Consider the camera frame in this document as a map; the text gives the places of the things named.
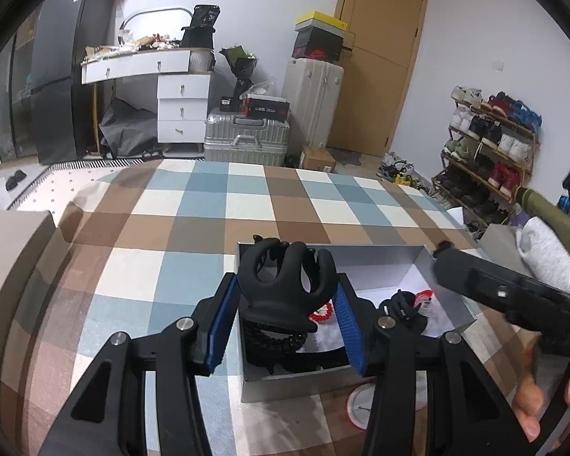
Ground small red hair clip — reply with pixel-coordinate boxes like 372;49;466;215
414;289;434;307

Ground long black hair claw clip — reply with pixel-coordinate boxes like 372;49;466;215
243;321;349;375

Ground black round claw hair clip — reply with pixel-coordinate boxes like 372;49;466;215
237;236;337;334

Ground person's right hand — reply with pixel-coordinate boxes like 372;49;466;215
513;369;570;442

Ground white rolled pillow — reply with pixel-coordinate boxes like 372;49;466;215
516;216;570;295

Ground black claw clip in box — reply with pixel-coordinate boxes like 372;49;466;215
378;289;428;334

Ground grey open cardboard box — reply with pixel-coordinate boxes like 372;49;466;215
241;245;479;404

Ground green rolled blanket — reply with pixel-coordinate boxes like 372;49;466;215
514;186;570;250

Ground shoe rack with shoes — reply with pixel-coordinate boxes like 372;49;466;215
431;85;543;236

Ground red and clear hair clip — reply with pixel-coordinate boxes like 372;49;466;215
310;302;333;323

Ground checkered bed blanket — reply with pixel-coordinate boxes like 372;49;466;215
0;160;535;455

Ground white upright suitcase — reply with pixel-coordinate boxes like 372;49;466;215
282;59;344;155

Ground black red box on suitcase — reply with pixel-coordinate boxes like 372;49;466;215
242;95;289;122

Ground silver suitcase lying flat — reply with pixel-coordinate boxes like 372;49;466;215
204;108;290;167

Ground wooden door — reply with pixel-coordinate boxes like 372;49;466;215
327;0;427;155

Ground stacked shoe boxes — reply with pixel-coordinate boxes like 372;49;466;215
291;10;348;63

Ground flower bouquet dark wrapping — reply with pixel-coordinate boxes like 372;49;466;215
219;45;257;99

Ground white desk with drawers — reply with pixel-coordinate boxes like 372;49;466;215
81;47;214;145

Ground black bag on desk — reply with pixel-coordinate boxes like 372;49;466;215
180;4;220;49

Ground black refrigerator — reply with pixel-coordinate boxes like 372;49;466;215
30;0;114;165

